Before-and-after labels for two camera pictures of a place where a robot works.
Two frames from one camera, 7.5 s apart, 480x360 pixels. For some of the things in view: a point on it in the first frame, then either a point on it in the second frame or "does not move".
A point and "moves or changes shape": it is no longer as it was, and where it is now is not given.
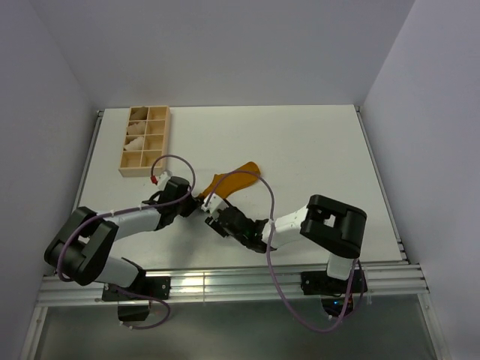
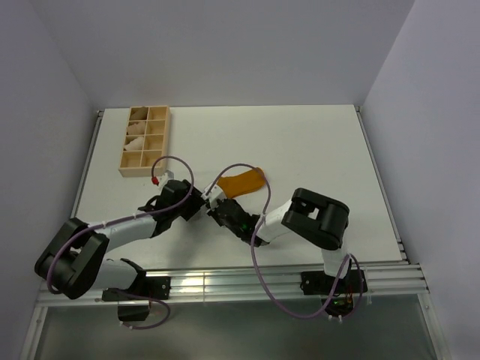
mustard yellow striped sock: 224,184 moves or changes shape
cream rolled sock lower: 136,145 does not move
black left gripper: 193,204 does not move
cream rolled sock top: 141,114 does not move
